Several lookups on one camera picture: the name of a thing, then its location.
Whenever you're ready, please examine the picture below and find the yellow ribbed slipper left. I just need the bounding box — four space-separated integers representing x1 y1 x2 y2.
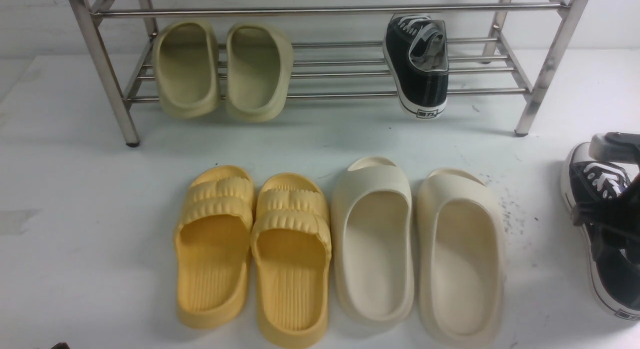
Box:
173 166 256 330

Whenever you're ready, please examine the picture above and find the yellow ribbed slipper right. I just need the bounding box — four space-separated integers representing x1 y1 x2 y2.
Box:
250 173 332 349

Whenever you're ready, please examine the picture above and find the olive green slipper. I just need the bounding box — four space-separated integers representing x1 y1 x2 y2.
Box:
225 22 295 122
151 19 221 119

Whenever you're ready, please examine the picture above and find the black canvas sneaker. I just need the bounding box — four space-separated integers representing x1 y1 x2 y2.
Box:
382 13 450 121
560 142 640 321

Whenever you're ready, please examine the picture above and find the stainless steel shoe rack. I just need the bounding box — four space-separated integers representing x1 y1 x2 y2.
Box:
64 0 594 148

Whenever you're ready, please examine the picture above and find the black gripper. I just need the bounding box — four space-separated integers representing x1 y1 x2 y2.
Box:
571 132 640 265

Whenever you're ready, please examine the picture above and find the cream foam slipper left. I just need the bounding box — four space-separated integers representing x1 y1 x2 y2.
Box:
330 156 415 330

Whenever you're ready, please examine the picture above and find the cream foam slipper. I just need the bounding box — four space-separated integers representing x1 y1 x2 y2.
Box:
330 156 415 330
415 167 506 349

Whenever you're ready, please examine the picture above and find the olive green slipper left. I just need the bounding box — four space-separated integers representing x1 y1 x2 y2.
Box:
151 19 221 119

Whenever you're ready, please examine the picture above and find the cream foam slipper right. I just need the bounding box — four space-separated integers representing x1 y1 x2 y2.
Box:
415 167 506 349

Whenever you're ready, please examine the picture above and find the yellow ribbed slipper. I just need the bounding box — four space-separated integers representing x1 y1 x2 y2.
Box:
250 173 332 349
173 166 256 330

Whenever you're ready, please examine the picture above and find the olive green slipper right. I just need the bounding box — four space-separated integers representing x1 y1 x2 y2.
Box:
225 22 295 122

